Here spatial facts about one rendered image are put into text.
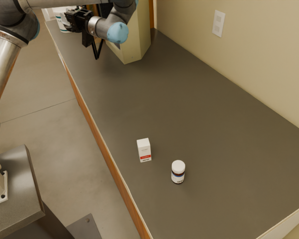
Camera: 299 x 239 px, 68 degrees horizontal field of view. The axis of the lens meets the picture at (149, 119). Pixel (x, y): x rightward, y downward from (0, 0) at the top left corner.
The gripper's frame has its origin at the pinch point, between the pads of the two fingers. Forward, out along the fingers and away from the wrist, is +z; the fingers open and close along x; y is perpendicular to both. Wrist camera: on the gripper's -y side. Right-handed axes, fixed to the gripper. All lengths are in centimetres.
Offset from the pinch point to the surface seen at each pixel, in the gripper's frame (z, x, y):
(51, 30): 73, -28, -37
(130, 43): -12.6, -24.8, -23.9
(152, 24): 6, -69, -40
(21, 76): 207, -21, -134
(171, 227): -81, 42, -23
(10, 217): -39, 68, -19
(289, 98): -95, -26, -27
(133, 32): -13.4, -27.7, -18.2
